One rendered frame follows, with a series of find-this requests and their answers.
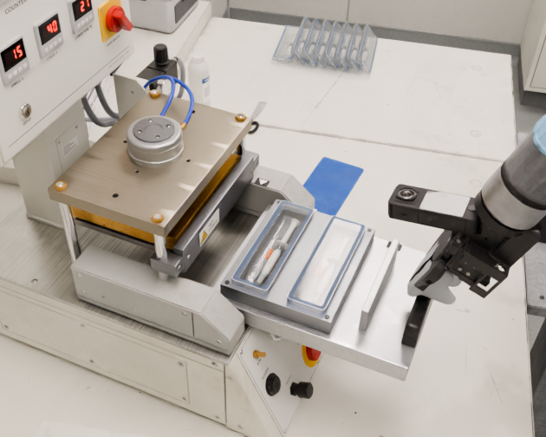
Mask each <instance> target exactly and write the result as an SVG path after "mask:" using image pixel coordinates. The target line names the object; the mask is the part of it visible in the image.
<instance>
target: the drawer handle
mask: <svg viewBox="0 0 546 437"><path fill-rule="evenodd" d="M431 301H432V299H431V298H429V297H425V296H422V295H419V296H416V298H415V301H414V303H413V307H412V309H411V312H410V315H409V317H408V319H407V322H406V327H405V329H404V332H403V336H402V340H401V343H402V344H405V345H406V346H409V347H412V348H415V347H416V344H417V341H418V339H419V333H420V331H421V328H422V325H423V322H424V321H425V318H426V313H427V311H428V308H429V306H430V303H431Z"/></svg>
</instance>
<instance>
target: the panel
mask: <svg viewBox="0 0 546 437"><path fill-rule="evenodd" d="M236 354H237V357H238V358H239V360H240V362H241V363H242V365H243V366H244V369H245V371H246V373H247V374H248V376H249V378H250V379H251V381H252V383H253V385H254V387H255V388H256V390H257V392H258V394H259V395H260V397H261V399H262V401H263V403H264V405H265V407H266V408H267V409H268V411H269V413H270V416H271V417H272V419H273V421H274V422H275V424H276V426H277V428H278V430H279V431H280V433H281V435H282V437H285V435H286V433H287V432H288V429H289V426H290V424H291V422H292V421H293V419H294V417H295V414H296V411H297V409H298V408H299V406H300V404H301V401H302V398H299V397H298V396H297V395H296V396H293V395H291V394H290V386H291V384H292V382H295V383H297V384H298V383H299V382H311V380H312V378H313V376H314V373H315V371H316V369H317V367H318V365H319V363H320V360H321V359H322V356H323V354H324V353H323V352H321V355H320V357H319V358H318V359H317V360H316V361H310V359H308V357H307V354H306V346H304V345H302V344H300V343H297V342H293V341H290V340H288V339H285V338H281V339H280V340H278V341H273V340H270V339H269V337H268V335H267V333H266V331H263V330H261V329H257V328H254V327H252V326H251V328H250V330H249V332H248V334H247V335H246V337H245V338H244V340H243V342H242V344H241V345H240V347H239V349H238V350H237V353H236ZM272 375H277V376H278V377H279V378H280V381H281V387H280V390H279V391H278V393H277V394H276V395H273V394H271V393H270V391H269V389H268V383H269V379H270V377H271V376H272Z"/></svg>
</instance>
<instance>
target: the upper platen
mask: <svg viewBox="0 0 546 437"><path fill-rule="evenodd" d="M239 161H240V155H237V154H234V153H232V154H231V155H230V157H229V158H228V159H227V160H226V162H225V163H224V164H223V165H222V166H221V167H220V169H219V170H218V171H217V173H216V174H215V175H214V176H213V178H212V179H211V181H210V182H209V183H208V184H207V186H206V187H205V188H204V190H203V191H202V192H201V193H200V194H199V195H198V197H197V198H196V199H195V200H194V202H193V203H192V204H191V206H190V207H189V208H188V209H187V211H186V212H185V213H184V215H183V216H182V217H181V219H180V220H179V221H178V223H177V224H176V225H175V226H174V227H173V228H172V229H171V231H170V232H169V233H168V235H167V236H166V247H167V251H168V252H171V253H173V246H175V245H176V243H177V242H178V241H179V239H180V238H181V237H182V235H183V234H184V233H185V231H186V230H187V228H188V227H189V226H190V225H191V223H192V222H193V220H194V219H195V218H196V217H197V216H198V215H199V213H200V212H201V211H202V209H203V208H204V207H205V205H206V204H207V202H208V201H209V200H210V199H211V197H212V196H213V194H214V193H215V192H216V191H217V189H218V188H219V187H220V186H221V185H222V183H223V182H224V180H225V179H226V178H227V176H228V175H229V174H230V173H231V171H232V170H233V168H234V167H235V166H236V164H237V163H238V162H239ZM72 210H73V214H74V216H75V217H76V218H75V223H76V224H77V225H81V226H84V227H87V228H89V229H92V230H94V231H97V232H101V233H104V234H107V235H109V236H112V237H115V238H118V239H121V240H124V241H127V242H129V243H132V244H135V245H139V246H142V247H144V248H147V249H149V250H152V251H155V246H154V238H153V234H152V233H150V232H145V231H142V230H140V229H137V228H134V227H132V226H129V225H124V224H122V223H119V222H116V221H113V220H111V219H108V218H103V217H101V216H98V215H96V214H93V213H91V212H86V211H83V210H81V209H78V208H75V207H73V206H72ZM173 254H174V253H173Z"/></svg>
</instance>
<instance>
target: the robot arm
mask: <svg viewBox="0 0 546 437"><path fill-rule="evenodd" d="M545 215H546V115H545V116H543V117H542V118H541V119H540V120H539V121H538V122H537V123H536V125H535V126H534V127H533V129H532V130H531V131H530V133H529V134H528V135H527V136H526V137H525V138H524V139H523V141H522V142H521V143H520V144H519V145H518V146H517V148H516V149H515V150H514V151H513V152H512V153H511V155H510V156H509V157H508V158H507V159H506V160H505V161H504V163H503V164H502V165H501V166H500V167H499V168H498V169H497V170H496V171H495V172H494V173H493V174H492V175H491V176H490V177H489V178H488V180H487V181H486V182H485V183H484V185H483V187H482V189H481V190H480V192H479V193H478V194H477V195H476V197H475V198H473V197H468V196H463V195H458V194H454V193H448V192H441V191H435V190H431V189H426V188H422V187H417V186H409V185H403V184H398V185H397V186H396V187H395V189H394V190H393V193H392V195H391V197H390V199H389V200H388V216H389V218H390V219H398V220H402V221H406V222H410V223H414V224H419V225H427V226H431V227H435V228H439V229H444V231H443V232H442V233H441V234H440V236H439V237H438V238H437V240H436V241H435V243H434V244H433V245H432V247H431V248H430V250H429V251H428V252H427V254H426V256H425V257H424V258H423V260H422V261H421V262H420V264H419V266H418V267H417V269H416V271H415V272H414V273H413V275H412V276H411V278H410V279H409V283H408V284H407V295H408V296H410V297H416V296H419V295H422V296H425V297H429V298H431V299H433V300H436V301H438V302H441V303H444V304H453V303H454V302H455V301H456V297H455V296H454V295H453V294H452V292H451V290H450V289H449V286H451V287H456V286H459V285H460V284H461V282H462V281H463V282H464V283H466V284H468V285H470V286H471V287H470V288H469V290H471V291H472V292H474V293H476V294H477V295H479V296H480V297H482V298H486V297H487V296H488V295H489V294H490V293H491V292H492V291H493V290H495V289H496V288H497V287H498V286H499V285H500V284H501V283H502V282H503V281H504V280H505V279H506V278H507V277H508V275H509V271H510V267H511V266H512V265H513V264H514V263H515V262H517V261H518V260H519V259H520V258H521V257H522V256H523V255H524V254H525V253H526V252H527V251H529V250H530V249H531V248H532V247H533V246H534V245H535V244H536V243H537V242H538V241H539V240H540V237H541V234H540V231H541V230H542V228H543V222H544V221H542V218H543V217H544V216H545ZM498 266H502V267H501V268H502V269H504V271H501V270H499V267H498ZM491 278H494V279H495V280H497V282H496V283H495V284H494V285H493V286H492V287H491V288H489V289H488V290H487V291H486V290H484V289H482V288H481V287H479V286H478V283H480V284H482V285H483V286H484V287H486V286H487V285H489V284H490V280H491Z"/></svg>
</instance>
